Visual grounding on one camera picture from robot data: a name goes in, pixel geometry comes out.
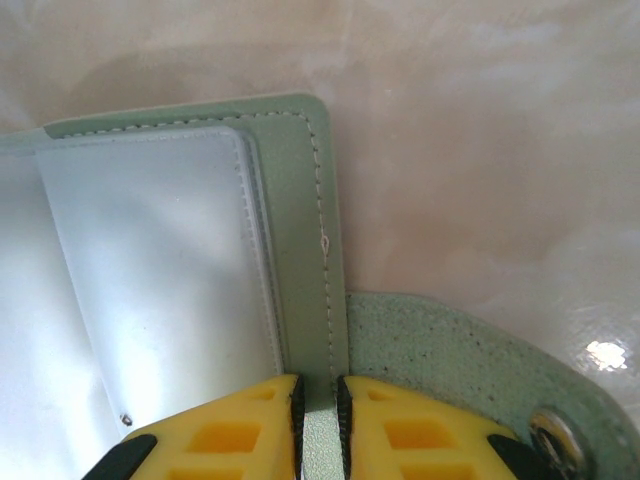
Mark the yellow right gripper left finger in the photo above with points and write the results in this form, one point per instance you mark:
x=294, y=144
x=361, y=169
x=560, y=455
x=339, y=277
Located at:
x=225, y=440

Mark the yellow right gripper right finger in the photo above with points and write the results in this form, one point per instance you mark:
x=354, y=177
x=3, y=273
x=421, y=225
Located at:
x=415, y=440

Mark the green card holder with sleeves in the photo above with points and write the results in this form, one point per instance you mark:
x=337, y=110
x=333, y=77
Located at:
x=290, y=225

